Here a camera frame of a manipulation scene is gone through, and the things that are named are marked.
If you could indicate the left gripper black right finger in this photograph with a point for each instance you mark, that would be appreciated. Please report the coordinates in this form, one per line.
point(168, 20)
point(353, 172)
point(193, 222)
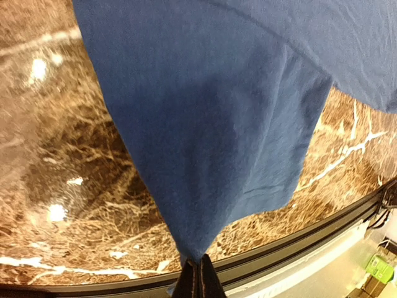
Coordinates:
point(209, 284)

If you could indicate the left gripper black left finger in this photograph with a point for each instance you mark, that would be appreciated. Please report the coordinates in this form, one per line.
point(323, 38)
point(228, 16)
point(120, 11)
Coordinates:
point(188, 282)

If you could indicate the navy blue t-shirt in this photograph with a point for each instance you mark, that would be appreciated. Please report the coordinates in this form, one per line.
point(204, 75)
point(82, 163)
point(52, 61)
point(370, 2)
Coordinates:
point(217, 101)

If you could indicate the green box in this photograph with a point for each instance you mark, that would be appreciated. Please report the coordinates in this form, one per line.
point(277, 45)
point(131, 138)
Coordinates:
point(380, 269)

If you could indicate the black curved front rail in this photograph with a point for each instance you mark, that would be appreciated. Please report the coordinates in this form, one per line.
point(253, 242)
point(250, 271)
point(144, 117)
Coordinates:
point(236, 271)

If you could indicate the white slotted cable duct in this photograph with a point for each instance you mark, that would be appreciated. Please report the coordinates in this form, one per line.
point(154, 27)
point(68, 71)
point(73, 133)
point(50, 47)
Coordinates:
point(333, 270)

